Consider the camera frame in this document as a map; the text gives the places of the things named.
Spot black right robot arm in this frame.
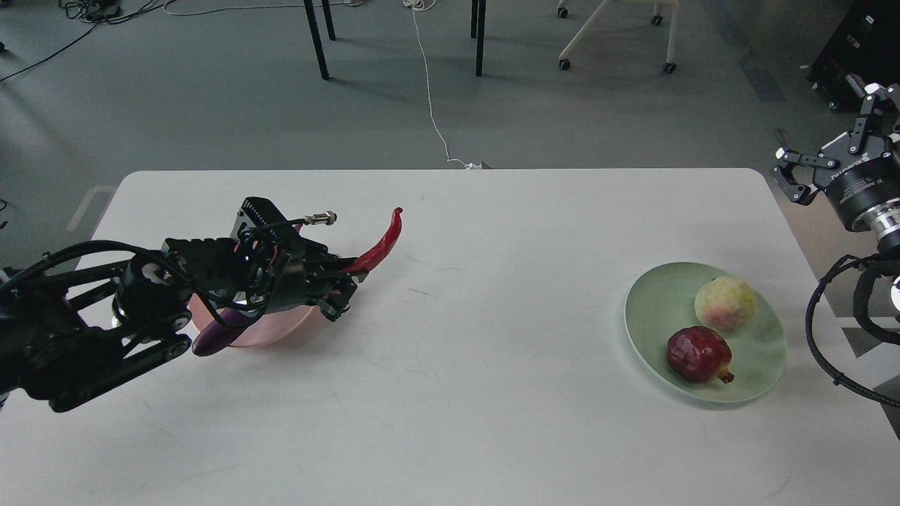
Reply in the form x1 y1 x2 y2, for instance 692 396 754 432
769 73 899 408

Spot black equipment case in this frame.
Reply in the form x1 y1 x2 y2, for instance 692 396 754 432
806 1 899 111

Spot black table legs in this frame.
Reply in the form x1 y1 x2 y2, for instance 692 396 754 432
301 1 487 80

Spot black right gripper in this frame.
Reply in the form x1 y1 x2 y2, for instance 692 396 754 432
770 73 900 233

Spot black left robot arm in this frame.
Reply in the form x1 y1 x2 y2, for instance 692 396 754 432
1 197 383 413

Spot purple eggplant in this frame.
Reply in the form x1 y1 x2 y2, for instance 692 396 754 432
191 223 304 358

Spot pink plate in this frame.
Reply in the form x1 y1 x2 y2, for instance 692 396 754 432
186 294 319 348

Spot red pomegranate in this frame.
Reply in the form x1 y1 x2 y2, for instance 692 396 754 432
666 325 734 384

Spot green plate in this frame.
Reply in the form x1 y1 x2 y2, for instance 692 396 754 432
624 262 787 404

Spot black floor cables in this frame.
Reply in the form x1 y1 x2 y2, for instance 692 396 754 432
0 0 169 82

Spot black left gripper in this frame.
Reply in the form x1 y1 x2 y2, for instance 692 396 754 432
232 197 370 321

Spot white rolling chair base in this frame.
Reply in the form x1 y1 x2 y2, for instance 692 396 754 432
557 1 683 76

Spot white floor cable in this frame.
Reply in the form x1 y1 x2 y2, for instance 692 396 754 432
404 0 486 171

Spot red chili pepper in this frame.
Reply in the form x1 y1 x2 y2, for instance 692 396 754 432
340 207 403 275

